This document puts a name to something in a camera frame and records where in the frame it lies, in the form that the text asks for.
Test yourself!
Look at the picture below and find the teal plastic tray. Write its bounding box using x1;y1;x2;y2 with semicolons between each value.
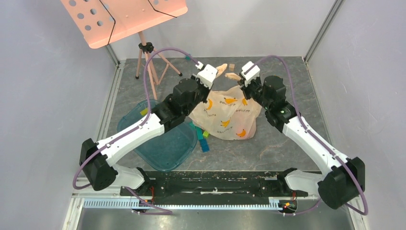
117;100;197;172

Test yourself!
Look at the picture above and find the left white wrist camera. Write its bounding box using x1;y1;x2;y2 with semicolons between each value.
195;61;218;89

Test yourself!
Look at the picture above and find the translucent cream plastic bag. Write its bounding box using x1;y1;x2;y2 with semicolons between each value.
189;85;262;140

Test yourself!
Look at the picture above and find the blue lego brick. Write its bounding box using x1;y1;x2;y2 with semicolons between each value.
199;138;210;152

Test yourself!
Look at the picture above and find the aluminium frame rail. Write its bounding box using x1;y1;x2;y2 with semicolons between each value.
63;171;369;230

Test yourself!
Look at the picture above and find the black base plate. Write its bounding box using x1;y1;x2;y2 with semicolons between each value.
134;171;308;205

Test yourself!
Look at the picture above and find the teal long block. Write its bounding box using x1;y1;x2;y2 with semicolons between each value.
195;126;204;140

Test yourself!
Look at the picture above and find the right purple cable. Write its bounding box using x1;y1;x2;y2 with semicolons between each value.
252;55;370;217

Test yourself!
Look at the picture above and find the yellow green block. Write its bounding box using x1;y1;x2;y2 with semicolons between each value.
140;108;149;116

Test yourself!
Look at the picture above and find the pink music stand desk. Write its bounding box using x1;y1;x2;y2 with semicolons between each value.
61;0;188;49

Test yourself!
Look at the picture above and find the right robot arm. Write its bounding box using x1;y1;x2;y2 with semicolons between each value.
238;76;369;215

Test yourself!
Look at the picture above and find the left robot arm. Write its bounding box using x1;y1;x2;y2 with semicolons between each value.
79;71;216;195

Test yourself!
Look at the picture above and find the lime green cube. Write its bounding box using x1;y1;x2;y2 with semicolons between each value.
203;130;210;138

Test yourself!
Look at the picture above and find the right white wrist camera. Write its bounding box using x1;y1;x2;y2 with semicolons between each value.
240;61;260;87

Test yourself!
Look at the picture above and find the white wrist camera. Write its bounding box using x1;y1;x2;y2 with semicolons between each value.
240;61;260;87
195;61;218;89

